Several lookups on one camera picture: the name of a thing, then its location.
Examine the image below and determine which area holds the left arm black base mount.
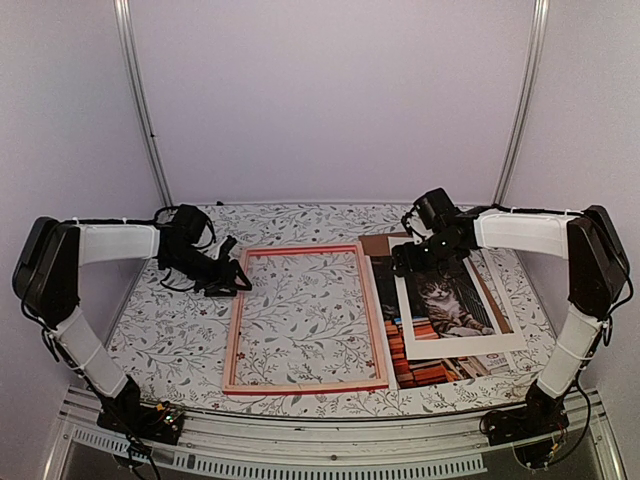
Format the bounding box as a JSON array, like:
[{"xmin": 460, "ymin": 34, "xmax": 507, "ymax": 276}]
[{"xmin": 95, "ymin": 377, "xmax": 184, "ymax": 445}]

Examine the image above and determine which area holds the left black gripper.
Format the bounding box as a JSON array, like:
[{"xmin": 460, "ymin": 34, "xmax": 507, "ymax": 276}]
[{"xmin": 163, "ymin": 246, "xmax": 253, "ymax": 297}]

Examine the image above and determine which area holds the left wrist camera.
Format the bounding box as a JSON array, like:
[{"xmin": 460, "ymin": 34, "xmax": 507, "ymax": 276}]
[{"xmin": 212, "ymin": 235, "xmax": 237, "ymax": 261}]

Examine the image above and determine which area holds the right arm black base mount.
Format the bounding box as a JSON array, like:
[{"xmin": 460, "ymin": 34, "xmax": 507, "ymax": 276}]
[{"xmin": 479, "ymin": 382, "xmax": 569, "ymax": 446}]

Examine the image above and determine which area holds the right aluminium corner post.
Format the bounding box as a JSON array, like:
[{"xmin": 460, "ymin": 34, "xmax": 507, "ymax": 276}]
[{"xmin": 492, "ymin": 0, "xmax": 550, "ymax": 204}]

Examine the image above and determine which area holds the left aluminium corner post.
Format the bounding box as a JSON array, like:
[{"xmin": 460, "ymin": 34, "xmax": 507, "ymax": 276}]
[{"xmin": 113, "ymin": 0, "xmax": 174, "ymax": 207}]

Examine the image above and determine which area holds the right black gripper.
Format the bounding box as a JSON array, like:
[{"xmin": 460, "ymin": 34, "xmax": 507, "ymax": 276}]
[{"xmin": 390, "ymin": 233, "xmax": 461, "ymax": 278}]

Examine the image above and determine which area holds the brown cardboard backing board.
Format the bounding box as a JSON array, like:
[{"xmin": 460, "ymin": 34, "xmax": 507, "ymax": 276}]
[{"xmin": 359, "ymin": 234, "xmax": 513, "ymax": 340}]

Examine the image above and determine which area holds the cat photo print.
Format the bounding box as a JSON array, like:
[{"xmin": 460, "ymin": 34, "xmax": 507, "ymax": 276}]
[{"xmin": 370, "ymin": 256, "xmax": 515, "ymax": 389}]

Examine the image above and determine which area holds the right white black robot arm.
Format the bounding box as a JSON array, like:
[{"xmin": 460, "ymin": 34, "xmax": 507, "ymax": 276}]
[{"xmin": 391, "ymin": 188, "xmax": 634, "ymax": 436}]

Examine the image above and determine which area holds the white mat board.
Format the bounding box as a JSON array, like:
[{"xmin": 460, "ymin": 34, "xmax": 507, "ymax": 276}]
[{"xmin": 396, "ymin": 259, "xmax": 526, "ymax": 361}]

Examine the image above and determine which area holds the red wooden picture frame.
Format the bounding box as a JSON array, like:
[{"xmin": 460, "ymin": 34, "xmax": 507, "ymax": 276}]
[{"xmin": 221, "ymin": 243, "xmax": 389, "ymax": 395}]

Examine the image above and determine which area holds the aluminium corner post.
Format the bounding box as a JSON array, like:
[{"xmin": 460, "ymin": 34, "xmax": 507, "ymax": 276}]
[
  {"xmin": 492, "ymin": 0, "xmax": 550, "ymax": 204},
  {"xmin": 113, "ymin": 0, "xmax": 174, "ymax": 207}
]

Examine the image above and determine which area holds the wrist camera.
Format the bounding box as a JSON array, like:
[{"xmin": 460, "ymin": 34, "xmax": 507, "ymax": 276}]
[
  {"xmin": 212, "ymin": 235, "xmax": 237, "ymax": 261},
  {"xmin": 401, "ymin": 207, "xmax": 431, "ymax": 244}
]

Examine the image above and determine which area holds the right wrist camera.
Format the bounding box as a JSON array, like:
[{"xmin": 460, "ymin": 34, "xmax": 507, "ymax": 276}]
[{"xmin": 401, "ymin": 207, "xmax": 431, "ymax": 244}]

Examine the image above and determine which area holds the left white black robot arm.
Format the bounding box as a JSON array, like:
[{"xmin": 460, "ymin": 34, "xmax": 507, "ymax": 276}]
[{"xmin": 12, "ymin": 204, "xmax": 252, "ymax": 434}]

